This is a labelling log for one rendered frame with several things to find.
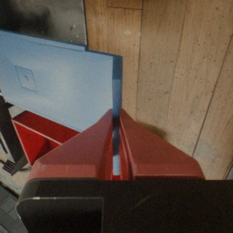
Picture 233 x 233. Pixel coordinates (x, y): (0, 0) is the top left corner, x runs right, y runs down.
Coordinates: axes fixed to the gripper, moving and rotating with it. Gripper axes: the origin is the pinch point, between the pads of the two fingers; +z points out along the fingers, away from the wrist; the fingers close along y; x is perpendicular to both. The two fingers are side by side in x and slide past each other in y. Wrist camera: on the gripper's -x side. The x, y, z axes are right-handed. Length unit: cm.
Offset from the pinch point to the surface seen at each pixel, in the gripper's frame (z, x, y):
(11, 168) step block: 16.9, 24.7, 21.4
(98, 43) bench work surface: 14.4, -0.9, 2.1
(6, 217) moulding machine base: 214, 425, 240
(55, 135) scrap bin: 12.8, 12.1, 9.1
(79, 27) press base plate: 15.8, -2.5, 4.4
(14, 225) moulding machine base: 197, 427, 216
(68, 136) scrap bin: 12.7, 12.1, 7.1
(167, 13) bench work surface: 10.3, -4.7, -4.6
